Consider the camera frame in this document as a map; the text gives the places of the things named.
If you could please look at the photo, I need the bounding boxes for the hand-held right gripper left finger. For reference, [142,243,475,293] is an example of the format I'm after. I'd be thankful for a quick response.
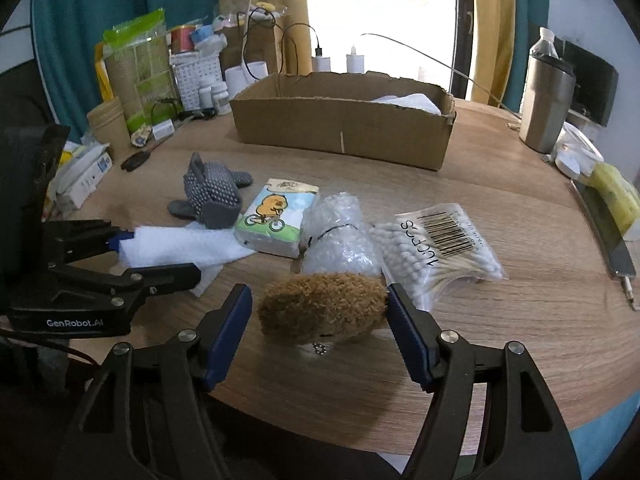
[52,284,253,480]

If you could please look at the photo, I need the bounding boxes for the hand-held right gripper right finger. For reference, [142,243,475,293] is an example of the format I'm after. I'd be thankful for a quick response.
[387,284,581,480]

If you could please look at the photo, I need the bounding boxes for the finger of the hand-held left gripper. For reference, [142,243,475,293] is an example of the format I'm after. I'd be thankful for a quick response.
[42,219,137,265]
[47,261,202,307]

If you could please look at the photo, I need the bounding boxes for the white tissue sheet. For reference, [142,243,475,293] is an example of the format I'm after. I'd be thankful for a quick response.
[119,224,253,297]

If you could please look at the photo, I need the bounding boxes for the brown plush toy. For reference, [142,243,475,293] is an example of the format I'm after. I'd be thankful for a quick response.
[257,272,390,356]

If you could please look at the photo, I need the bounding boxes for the bag of cotton swabs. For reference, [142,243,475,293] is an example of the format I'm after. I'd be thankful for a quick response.
[372,203,508,311]

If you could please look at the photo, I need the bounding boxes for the grey dotted glove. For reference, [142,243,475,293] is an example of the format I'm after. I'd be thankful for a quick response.
[167,152,253,229]

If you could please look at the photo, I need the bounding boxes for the cartoon print tissue pack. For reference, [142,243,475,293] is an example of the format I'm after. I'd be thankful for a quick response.
[234,177,321,259]

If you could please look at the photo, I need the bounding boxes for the bubble wrap bag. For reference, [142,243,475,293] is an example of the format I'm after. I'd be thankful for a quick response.
[299,194,383,277]

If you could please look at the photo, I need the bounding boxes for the cardboard box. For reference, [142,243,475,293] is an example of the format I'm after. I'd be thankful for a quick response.
[229,71,457,171]

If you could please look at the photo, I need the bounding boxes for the white packets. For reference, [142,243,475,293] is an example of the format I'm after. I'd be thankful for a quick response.
[50,141,112,211]

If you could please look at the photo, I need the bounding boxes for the orange yellow bag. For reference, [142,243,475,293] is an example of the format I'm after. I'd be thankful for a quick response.
[94,42,115,102]

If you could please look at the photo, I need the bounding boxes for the green bag of paper cups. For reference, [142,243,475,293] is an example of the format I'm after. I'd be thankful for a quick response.
[102,8,180,133]

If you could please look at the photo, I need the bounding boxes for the white plastic basket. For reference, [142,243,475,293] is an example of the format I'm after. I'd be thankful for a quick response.
[170,52,223,110]

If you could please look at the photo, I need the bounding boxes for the smartphone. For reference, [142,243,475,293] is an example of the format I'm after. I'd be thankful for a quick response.
[567,179,638,281]

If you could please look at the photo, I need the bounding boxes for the red can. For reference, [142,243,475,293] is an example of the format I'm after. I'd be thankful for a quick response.
[170,24,197,54]

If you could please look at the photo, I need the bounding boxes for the white cloth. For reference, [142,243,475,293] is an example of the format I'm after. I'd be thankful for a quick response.
[372,92,443,116]

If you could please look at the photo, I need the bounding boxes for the white round dish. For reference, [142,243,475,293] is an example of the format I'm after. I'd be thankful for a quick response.
[552,122,606,178]

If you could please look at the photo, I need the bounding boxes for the yellow packet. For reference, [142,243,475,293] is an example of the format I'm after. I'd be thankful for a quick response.
[585,162,640,241]

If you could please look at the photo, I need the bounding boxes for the brown paper bag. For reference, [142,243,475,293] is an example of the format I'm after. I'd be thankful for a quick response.
[220,10,281,73]

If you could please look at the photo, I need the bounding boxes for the steel tumbler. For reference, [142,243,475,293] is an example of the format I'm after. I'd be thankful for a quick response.
[519,54,577,155]

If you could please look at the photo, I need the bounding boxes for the yellow curtain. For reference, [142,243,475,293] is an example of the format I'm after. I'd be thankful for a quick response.
[472,0,517,106]
[252,0,312,73]

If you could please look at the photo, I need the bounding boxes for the black appliance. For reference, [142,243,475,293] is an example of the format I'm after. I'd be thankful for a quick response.
[562,40,619,127]

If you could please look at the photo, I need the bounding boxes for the clear water bottle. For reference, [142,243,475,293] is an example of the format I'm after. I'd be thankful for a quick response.
[530,26,560,61]

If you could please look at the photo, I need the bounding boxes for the black handled scissors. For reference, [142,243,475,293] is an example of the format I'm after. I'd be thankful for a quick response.
[120,137,173,172]

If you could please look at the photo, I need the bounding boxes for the audio jack cable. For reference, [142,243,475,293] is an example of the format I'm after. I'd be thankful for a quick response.
[612,272,639,312]

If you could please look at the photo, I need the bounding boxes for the white charger with black cable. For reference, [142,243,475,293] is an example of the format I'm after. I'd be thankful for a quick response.
[280,24,333,75]

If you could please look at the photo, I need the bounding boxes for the black door frame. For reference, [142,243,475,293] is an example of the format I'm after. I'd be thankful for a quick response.
[452,0,476,101]

